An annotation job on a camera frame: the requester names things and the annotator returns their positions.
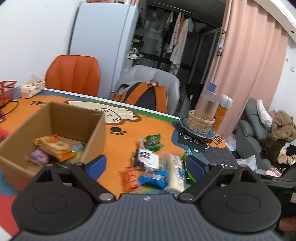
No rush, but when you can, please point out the orange chair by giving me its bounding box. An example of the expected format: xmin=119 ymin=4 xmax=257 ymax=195
xmin=45 ymin=55 xmax=100 ymax=96

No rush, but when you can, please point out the orange black backpack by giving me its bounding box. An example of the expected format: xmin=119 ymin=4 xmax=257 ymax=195
xmin=113 ymin=79 xmax=168 ymax=113

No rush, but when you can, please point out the right hand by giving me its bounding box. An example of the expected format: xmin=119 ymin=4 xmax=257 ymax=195
xmin=278 ymin=216 xmax=296 ymax=232

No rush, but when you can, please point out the hanging white garment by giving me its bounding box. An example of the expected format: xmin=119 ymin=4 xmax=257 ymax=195
xmin=170 ymin=19 xmax=189 ymax=75

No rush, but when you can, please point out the white refrigerator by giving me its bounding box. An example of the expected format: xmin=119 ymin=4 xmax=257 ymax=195
xmin=69 ymin=3 xmax=139 ymax=99

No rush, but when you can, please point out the red plastic basket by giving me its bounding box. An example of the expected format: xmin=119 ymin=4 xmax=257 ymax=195
xmin=0 ymin=80 xmax=16 ymax=107

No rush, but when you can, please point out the grey armchair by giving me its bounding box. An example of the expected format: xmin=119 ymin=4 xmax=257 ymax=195
xmin=114 ymin=65 xmax=180 ymax=115

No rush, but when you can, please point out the black cable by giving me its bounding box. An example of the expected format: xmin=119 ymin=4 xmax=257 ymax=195
xmin=0 ymin=99 xmax=20 ymax=115

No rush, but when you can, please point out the orange rice cracker packet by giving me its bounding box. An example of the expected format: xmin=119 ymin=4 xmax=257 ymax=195
xmin=33 ymin=136 xmax=77 ymax=162

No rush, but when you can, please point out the pink curtain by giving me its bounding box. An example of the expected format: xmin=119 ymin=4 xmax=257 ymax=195
xmin=208 ymin=1 xmax=289 ymax=138

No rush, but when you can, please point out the white rice roll packet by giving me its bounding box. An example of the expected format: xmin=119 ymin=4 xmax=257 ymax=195
xmin=165 ymin=153 xmax=186 ymax=196

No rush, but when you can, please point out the dark green snack packet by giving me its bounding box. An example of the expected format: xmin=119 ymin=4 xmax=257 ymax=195
xmin=144 ymin=134 xmax=164 ymax=152

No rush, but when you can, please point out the floral tissue pack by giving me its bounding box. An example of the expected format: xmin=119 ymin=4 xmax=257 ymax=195
xmin=18 ymin=75 xmax=46 ymax=99

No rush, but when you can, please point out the purple snack packet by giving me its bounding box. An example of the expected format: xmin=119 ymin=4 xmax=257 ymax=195
xmin=26 ymin=149 xmax=50 ymax=166

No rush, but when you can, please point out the blue ceramic plate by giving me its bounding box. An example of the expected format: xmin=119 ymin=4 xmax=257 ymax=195
xmin=179 ymin=115 xmax=217 ymax=140

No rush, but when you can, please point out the grey sofa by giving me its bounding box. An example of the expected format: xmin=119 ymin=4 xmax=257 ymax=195
xmin=234 ymin=97 xmax=296 ymax=181

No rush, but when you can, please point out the cat pattern table mat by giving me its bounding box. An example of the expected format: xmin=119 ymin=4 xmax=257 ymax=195
xmin=0 ymin=87 xmax=239 ymax=237

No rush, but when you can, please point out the green jujube snack packet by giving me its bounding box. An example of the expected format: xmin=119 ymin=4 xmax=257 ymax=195
xmin=181 ymin=151 xmax=196 ymax=183

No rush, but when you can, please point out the woven bamboo basket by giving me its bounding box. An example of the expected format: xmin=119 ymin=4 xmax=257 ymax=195
xmin=187 ymin=110 xmax=215 ymax=135

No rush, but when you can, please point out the black white cake packet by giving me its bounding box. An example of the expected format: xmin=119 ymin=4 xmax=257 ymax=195
xmin=132 ymin=148 xmax=159 ymax=170

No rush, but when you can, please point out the cardboard box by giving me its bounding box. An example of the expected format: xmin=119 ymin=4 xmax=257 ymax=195
xmin=1 ymin=102 xmax=106 ymax=191

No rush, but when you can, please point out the red candy packet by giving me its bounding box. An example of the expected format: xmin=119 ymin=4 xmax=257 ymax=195
xmin=120 ymin=167 xmax=139 ymax=192

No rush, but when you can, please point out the clear bottle purple cap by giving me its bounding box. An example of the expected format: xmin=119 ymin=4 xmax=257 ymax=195
xmin=194 ymin=82 xmax=219 ymax=120

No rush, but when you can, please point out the blue snack packet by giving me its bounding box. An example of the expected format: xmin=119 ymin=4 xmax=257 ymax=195
xmin=138 ymin=170 xmax=168 ymax=190

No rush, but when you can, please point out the orange spray can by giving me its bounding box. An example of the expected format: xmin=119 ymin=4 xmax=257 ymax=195
xmin=213 ymin=94 xmax=233 ymax=132

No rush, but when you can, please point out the pile of clothes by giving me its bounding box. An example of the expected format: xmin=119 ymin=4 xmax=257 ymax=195
xmin=259 ymin=109 xmax=295 ymax=169

